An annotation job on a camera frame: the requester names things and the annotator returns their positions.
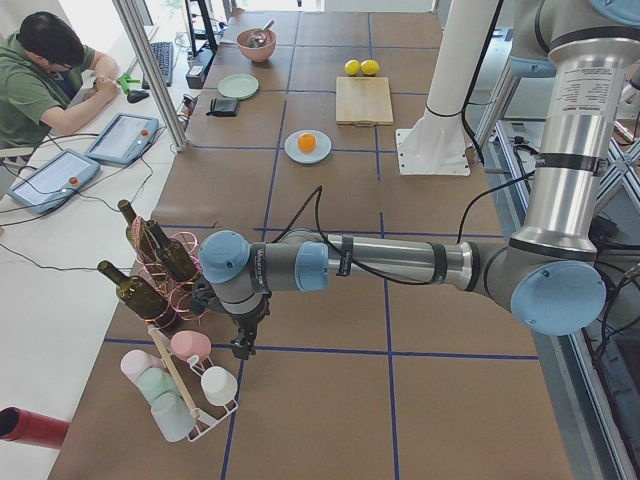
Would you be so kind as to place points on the teach pendant tablet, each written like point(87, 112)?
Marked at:
point(123, 140)
point(55, 182)

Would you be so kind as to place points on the red cylinder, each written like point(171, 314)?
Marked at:
point(26, 427)

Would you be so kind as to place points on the copper wire bottle rack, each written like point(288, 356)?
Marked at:
point(177, 295)

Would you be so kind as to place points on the light blue plate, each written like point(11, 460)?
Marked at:
point(322, 150)

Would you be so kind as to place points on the yellow lemon left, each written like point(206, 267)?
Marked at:
point(352, 67)

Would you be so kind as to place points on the dark grey folded cloth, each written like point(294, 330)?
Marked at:
point(224, 107)

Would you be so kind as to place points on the white cup right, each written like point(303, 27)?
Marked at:
point(219, 386)

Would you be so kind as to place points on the dark wine bottle middle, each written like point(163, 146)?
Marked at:
point(173, 255)

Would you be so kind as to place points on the white wire cup rack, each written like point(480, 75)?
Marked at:
point(187, 376)

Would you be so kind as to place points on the far teach pendant tablet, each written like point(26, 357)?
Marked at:
point(123, 140)

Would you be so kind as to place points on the orange mandarin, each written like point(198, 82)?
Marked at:
point(306, 142)

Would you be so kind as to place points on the person in green shirt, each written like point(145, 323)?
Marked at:
point(51, 81)

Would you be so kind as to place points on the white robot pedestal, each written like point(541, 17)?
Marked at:
point(436, 144)

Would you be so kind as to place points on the dark wine bottle front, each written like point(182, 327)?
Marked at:
point(140, 297)

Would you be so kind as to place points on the aluminium frame post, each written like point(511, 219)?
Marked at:
point(134, 28)

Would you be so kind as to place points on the black computer mouse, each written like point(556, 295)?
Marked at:
point(135, 96)

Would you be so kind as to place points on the mint green cup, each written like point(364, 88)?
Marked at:
point(154, 382)

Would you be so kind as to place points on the dark wine bottle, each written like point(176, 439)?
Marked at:
point(173, 255)
point(135, 233)
point(140, 297)

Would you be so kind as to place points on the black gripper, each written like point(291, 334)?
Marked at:
point(246, 321)

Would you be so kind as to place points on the bamboo cutting board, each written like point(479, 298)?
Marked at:
point(363, 101)

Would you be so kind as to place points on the near teach pendant tablet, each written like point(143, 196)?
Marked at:
point(55, 182)

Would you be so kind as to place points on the yellow lemon right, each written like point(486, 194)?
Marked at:
point(369, 67)

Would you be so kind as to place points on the pink cup top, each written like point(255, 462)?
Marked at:
point(188, 343)

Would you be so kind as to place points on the pink bowl with ice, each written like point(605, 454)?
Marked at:
point(256, 51)

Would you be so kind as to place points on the light green plate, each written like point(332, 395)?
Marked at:
point(239, 86)

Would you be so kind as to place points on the black keyboard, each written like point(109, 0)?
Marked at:
point(164, 55)

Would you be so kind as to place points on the pale pink cup left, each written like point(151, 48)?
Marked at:
point(135, 362)

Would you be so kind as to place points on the dark wine bottle back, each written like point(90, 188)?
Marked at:
point(135, 233)

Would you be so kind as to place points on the metal scoop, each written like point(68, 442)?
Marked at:
point(259, 36)

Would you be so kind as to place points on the light grey cup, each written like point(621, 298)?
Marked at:
point(172, 416)

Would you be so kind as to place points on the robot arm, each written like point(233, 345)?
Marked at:
point(545, 274)

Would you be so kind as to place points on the yellow lemon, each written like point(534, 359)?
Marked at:
point(369, 67)
point(352, 67)

